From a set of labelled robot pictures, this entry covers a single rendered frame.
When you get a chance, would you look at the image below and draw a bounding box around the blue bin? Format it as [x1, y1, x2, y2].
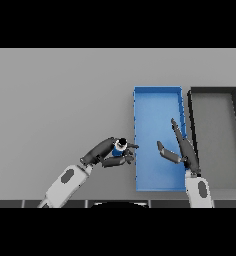
[132, 85, 188, 193]

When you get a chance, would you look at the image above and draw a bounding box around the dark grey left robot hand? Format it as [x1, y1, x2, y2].
[79, 136, 140, 169]

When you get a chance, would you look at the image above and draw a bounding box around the dark grey bin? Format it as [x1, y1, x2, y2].
[186, 86, 236, 190]

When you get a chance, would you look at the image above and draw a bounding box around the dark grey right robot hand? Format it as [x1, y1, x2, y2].
[156, 117, 202, 176]

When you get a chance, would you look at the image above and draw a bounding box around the blue pipe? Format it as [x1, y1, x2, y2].
[111, 137, 129, 158]

